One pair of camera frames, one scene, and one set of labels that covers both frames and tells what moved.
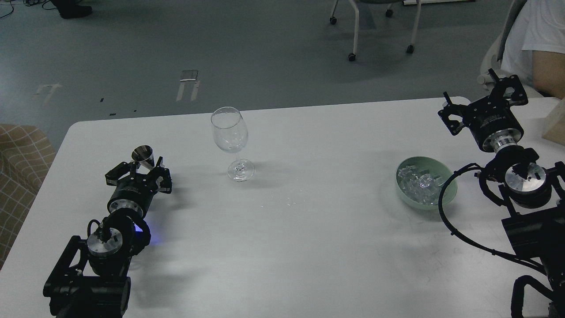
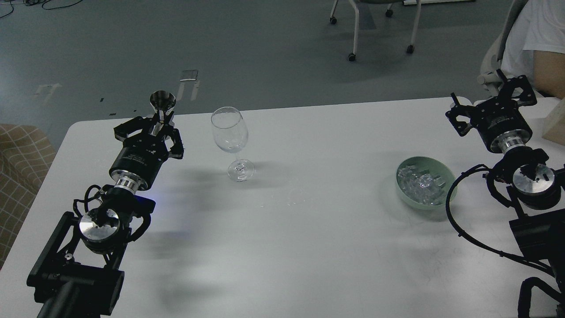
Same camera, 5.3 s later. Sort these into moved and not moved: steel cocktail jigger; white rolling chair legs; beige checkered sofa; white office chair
Moved: steel cocktail jigger
Not moved: white rolling chair legs; beige checkered sofa; white office chair
